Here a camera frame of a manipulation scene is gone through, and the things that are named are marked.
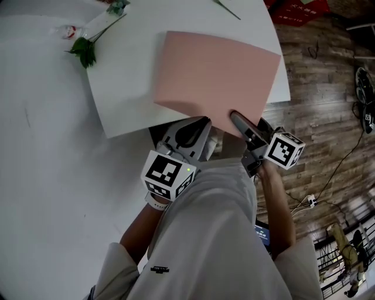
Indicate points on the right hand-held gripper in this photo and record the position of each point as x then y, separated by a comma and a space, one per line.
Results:
282, 150

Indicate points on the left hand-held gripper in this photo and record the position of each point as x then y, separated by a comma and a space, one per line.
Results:
164, 173

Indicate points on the pink paper sheet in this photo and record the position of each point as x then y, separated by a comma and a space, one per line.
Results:
214, 76

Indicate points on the person's left forearm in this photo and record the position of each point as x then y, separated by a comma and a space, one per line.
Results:
140, 231

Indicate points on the person's right forearm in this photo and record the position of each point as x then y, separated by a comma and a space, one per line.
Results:
278, 211

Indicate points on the white table top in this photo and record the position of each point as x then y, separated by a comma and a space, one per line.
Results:
123, 88

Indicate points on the white wristwatch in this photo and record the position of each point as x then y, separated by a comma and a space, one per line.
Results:
156, 203

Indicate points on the white power strip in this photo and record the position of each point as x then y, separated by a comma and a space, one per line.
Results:
311, 201

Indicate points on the person's white shirt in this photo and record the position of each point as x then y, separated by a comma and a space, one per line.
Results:
211, 234

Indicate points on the black device with screen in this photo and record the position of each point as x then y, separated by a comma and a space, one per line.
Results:
262, 235

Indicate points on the black round floor fan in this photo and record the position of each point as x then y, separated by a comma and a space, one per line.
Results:
366, 102

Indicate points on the red box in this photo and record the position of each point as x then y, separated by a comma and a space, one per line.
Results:
296, 11

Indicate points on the artificial flower stem with leaves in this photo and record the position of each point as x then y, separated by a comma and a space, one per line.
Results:
85, 51

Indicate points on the large white table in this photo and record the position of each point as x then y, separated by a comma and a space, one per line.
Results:
44, 161

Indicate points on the black metal railing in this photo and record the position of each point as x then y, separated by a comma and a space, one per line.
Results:
325, 257

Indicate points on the clear plastic bottle red label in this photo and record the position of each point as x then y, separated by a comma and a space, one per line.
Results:
68, 31

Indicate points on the white frame table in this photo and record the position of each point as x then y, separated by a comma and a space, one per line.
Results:
361, 27

